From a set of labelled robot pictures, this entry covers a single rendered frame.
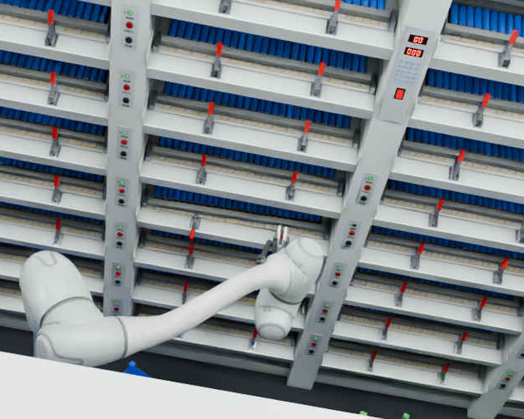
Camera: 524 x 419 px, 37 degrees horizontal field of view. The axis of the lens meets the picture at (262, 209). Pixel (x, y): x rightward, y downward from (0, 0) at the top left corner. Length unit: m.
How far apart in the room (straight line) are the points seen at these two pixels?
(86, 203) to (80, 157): 0.19
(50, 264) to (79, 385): 1.01
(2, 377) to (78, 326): 0.88
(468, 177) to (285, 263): 0.63
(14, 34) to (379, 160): 1.03
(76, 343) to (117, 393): 0.87
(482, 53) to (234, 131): 0.69
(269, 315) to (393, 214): 0.55
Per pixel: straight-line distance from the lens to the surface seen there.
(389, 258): 2.50
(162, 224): 2.44
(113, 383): 0.90
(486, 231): 2.43
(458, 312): 2.70
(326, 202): 2.33
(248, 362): 2.99
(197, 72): 2.08
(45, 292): 1.84
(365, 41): 1.98
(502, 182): 2.31
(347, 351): 2.93
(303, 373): 2.95
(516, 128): 2.19
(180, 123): 2.20
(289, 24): 1.97
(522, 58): 2.09
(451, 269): 2.54
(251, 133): 2.19
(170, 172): 2.32
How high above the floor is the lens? 2.48
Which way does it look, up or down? 44 degrees down
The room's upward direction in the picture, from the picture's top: 12 degrees clockwise
